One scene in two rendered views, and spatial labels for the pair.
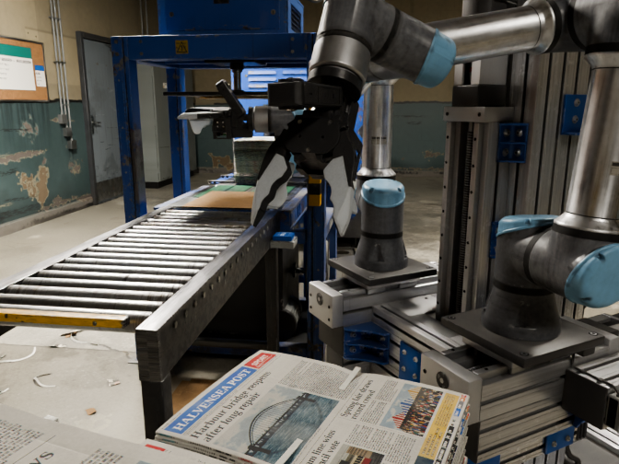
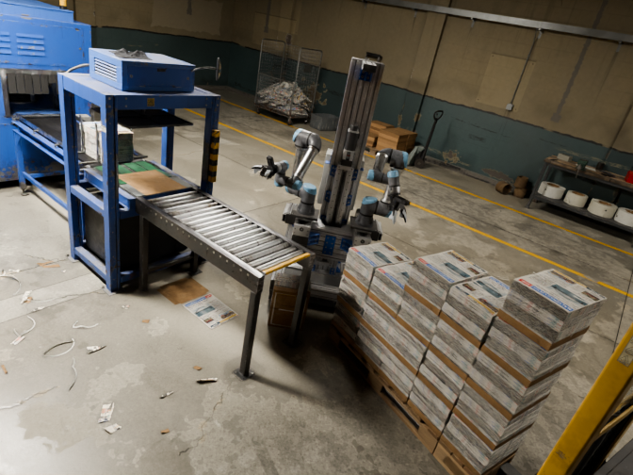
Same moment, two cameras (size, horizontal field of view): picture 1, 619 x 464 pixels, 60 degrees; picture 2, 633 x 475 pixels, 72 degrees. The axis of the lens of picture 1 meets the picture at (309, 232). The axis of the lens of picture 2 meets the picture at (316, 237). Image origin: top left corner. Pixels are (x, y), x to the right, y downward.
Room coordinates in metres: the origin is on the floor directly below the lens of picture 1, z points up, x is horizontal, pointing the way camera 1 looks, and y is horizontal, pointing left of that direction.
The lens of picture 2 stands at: (-0.11, 2.71, 2.20)
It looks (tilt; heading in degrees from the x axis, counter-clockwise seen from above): 26 degrees down; 296
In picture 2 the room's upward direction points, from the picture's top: 12 degrees clockwise
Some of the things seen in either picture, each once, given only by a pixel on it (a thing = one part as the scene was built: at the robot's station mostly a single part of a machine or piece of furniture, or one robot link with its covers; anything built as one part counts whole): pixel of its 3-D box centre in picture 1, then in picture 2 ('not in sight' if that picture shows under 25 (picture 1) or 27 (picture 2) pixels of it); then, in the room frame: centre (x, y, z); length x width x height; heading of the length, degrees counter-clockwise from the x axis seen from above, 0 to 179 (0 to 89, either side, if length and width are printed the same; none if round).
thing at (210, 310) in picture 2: not in sight; (210, 310); (1.77, 0.49, 0.00); 0.37 x 0.28 x 0.01; 172
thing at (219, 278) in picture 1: (235, 264); (246, 223); (1.70, 0.25, 0.74); 1.34 x 0.05 x 0.12; 172
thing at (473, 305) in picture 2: not in sight; (485, 309); (-0.10, 0.35, 0.95); 0.38 x 0.29 x 0.23; 64
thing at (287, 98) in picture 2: not in sight; (286, 82); (5.89, -6.30, 0.85); 1.21 x 0.83 x 1.71; 172
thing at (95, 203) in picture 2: (242, 272); (142, 221); (2.75, 0.36, 0.38); 0.94 x 0.69 x 0.63; 82
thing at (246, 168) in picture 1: (263, 159); (106, 141); (3.31, 0.28, 0.93); 0.38 x 0.30 x 0.26; 172
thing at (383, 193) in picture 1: (382, 204); (308, 192); (1.46, -0.20, 0.98); 0.13 x 0.12 x 0.14; 1
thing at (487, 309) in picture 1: (521, 302); (365, 218); (1.02, -0.43, 0.87); 0.15 x 0.15 x 0.10
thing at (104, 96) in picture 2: (135, 208); (111, 202); (2.51, 0.83, 0.77); 0.09 x 0.09 x 1.55; 82
